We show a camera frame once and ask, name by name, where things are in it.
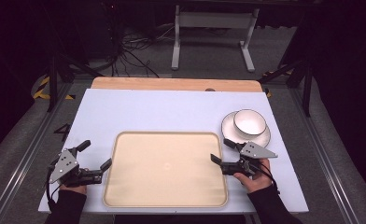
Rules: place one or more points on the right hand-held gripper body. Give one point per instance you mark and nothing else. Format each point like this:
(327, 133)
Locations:
(254, 151)

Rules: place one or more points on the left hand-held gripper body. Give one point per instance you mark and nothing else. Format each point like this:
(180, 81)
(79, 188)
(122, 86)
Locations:
(64, 165)

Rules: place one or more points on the white plate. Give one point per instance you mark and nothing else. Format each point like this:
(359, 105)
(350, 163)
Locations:
(229, 130)

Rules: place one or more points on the white bowl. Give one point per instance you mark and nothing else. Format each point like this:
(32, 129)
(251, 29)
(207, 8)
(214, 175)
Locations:
(249, 123)

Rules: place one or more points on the beige tray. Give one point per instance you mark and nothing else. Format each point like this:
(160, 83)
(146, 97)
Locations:
(165, 169)

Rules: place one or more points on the person's left hand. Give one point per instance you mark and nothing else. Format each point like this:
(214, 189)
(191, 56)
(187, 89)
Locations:
(77, 188)

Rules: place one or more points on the person's right hand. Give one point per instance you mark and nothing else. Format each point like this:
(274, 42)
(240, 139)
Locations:
(256, 182)

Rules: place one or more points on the black tape floor mark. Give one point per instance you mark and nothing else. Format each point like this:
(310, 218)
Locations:
(64, 130)

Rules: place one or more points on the yellow black floor tape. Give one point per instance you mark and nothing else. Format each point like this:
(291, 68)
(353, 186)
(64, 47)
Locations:
(268, 93)
(41, 91)

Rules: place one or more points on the black tripod stand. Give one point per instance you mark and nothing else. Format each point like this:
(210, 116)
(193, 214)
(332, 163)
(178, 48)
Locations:
(307, 93)
(52, 87)

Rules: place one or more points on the white table mat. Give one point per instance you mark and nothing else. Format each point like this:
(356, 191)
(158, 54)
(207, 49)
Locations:
(159, 112)

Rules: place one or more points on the wooden board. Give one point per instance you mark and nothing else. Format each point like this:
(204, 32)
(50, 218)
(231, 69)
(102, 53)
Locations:
(171, 84)

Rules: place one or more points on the black curtain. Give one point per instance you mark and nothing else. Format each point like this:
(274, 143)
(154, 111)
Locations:
(3, 62)
(352, 77)

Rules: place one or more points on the white metal stand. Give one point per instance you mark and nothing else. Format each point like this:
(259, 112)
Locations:
(213, 20)

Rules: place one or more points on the aluminium floor rail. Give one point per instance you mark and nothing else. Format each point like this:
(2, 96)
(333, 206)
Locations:
(25, 158)
(321, 149)

